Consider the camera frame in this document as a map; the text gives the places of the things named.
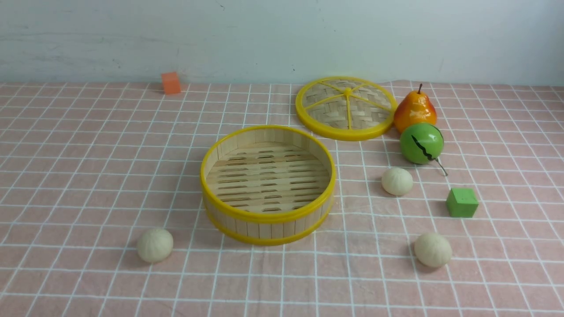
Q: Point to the white bun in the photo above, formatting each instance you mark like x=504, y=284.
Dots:
x=155, y=245
x=397, y=181
x=433, y=250

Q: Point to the yellow bamboo steamer tray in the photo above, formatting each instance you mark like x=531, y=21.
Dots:
x=268, y=184

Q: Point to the yellow bamboo steamer lid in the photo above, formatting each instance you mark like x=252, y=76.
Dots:
x=345, y=108

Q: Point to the orange cube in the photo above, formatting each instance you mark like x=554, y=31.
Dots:
x=171, y=83

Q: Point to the green toy watermelon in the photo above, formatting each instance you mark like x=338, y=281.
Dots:
x=422, y=143

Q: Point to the orange toy pear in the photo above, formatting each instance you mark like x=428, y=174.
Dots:
x=415, y=108

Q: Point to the green cube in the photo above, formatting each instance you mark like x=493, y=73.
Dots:
x=462, y=203

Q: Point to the pink checkered tablecloth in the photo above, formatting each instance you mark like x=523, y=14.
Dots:
x=86, y=169

